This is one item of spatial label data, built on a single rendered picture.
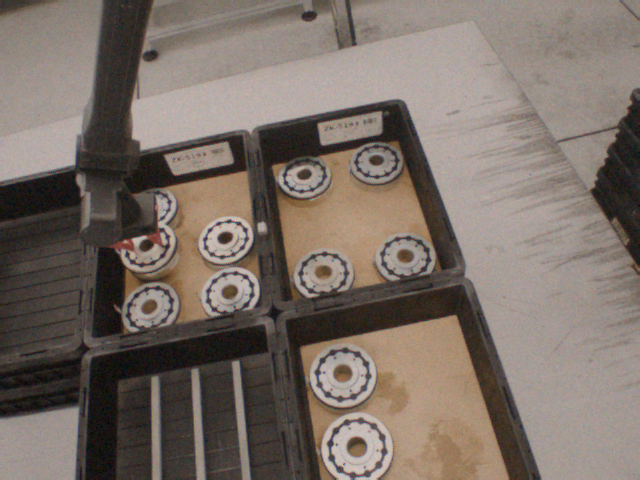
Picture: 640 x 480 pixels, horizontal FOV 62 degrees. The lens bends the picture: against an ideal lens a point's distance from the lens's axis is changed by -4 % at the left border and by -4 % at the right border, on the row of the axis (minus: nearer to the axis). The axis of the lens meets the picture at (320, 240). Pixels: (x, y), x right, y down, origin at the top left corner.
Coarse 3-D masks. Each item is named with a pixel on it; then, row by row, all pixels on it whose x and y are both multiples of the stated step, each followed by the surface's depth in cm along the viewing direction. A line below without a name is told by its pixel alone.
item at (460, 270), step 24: (288, 120) 105; (312, 120) 105; (408, 120) 103; (264, 192) 96; (432, 192) 92; (264, 216) 93; (456, 240) 86; (456, 264) 84; (360, 288) 84; (384, 288) 83
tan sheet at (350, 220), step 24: (336, 168) 111; (336, 192) 107; (360, 192) 107; (384, 192) 106; (408, 192) 105; (288, 216) 105; (312, 216) 105; (336, 216) 104; (360, 216) 103; (384, 216) 103; (408, 216) 102; (288, 240) 102; (312, 240) 102; (336, 240) 101; (360, 240) 100; (288, 264) 99; (360, 264) 98
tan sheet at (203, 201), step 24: (192, 192) 111; (216, 192) 111; (240, 192) 110; (192, 216) 108; (216, 216) 107; (240, 216) 106; (192, 240) 105; (192, 264) 102; (192, 288) 99; (192, 312) 96
